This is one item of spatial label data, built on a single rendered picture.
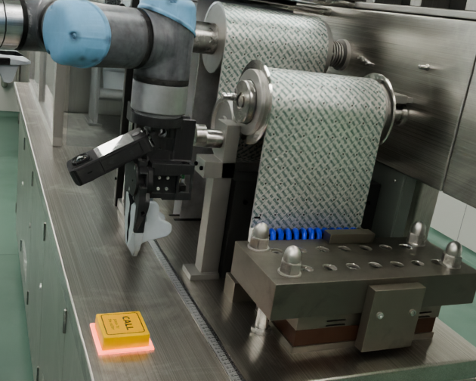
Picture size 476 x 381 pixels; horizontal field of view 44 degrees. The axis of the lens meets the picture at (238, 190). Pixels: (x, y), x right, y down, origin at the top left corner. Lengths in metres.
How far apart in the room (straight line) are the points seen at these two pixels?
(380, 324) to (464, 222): 3.43
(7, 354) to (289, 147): 1.76
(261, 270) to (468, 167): 0.40
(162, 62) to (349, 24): 0.71
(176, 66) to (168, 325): 0.43
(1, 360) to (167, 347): 1.62
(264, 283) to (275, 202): 0.20
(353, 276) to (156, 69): 0.44
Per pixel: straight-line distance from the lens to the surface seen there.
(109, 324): 0.92
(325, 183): 1.08
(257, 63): 1.03
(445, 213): 4.51
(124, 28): 0.72
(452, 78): 1.12
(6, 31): 0.79
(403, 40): 1.23
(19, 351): 2.55
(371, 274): 0.97
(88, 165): 0.79
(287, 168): 1.03
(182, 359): 0.90
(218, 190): 1.08
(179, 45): 0.77
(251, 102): 1.00
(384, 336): 1.00
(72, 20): 0.70
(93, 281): 1.10
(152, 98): 0.78
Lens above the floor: 1.40
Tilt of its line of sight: 17 degrees down
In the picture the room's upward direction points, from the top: 9 degrees clockwise
